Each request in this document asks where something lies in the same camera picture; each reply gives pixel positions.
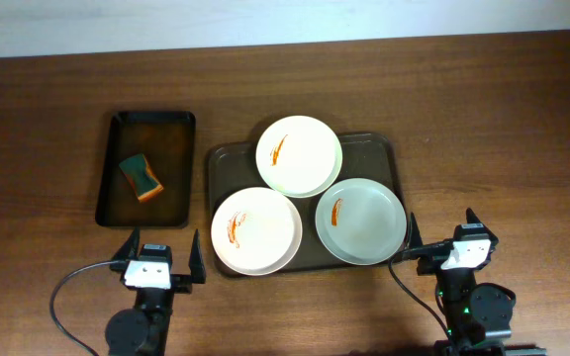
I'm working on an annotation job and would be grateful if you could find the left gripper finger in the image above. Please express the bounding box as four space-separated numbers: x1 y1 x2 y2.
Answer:
188 229 206 284
112 227 140 261

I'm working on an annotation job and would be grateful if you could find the pale green plate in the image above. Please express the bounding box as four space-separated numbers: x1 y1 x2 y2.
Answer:
315 178 408 265

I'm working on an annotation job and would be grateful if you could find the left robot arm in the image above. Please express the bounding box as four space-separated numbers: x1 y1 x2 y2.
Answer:
105 228 206 356

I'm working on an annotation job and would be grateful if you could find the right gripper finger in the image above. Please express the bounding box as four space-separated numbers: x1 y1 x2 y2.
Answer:
465 208 481 224
407 213 423 248

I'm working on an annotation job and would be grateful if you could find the green and orange sponge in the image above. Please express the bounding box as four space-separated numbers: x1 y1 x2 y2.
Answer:
119 153 163 203

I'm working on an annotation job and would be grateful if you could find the small black tray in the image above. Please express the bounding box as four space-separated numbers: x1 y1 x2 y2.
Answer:
95 111 196 228

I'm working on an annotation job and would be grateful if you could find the white plate top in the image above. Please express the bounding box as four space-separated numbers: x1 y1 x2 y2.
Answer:
255 116 343 198

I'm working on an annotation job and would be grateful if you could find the large brown serving tray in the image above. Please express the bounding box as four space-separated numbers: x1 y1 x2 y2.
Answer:
208 133 404 273

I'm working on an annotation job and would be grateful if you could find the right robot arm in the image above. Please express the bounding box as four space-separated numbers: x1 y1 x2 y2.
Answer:
389 209 547 355

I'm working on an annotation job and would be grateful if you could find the white plate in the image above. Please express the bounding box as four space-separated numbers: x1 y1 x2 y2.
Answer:
211 187 303 276
255 116 343 198

